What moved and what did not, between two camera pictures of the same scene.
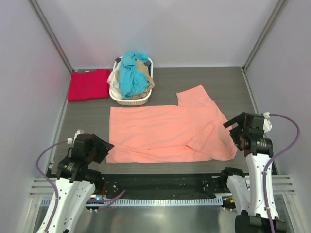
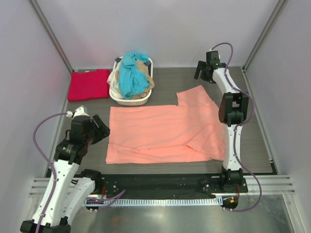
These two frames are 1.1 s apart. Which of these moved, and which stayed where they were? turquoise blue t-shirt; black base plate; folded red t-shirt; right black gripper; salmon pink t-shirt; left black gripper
Moved: right black gripper; left black gripper
Stayed: turquoise blue t-shirt; black base plate; folded red t-shirt; salmon pink t-shirt
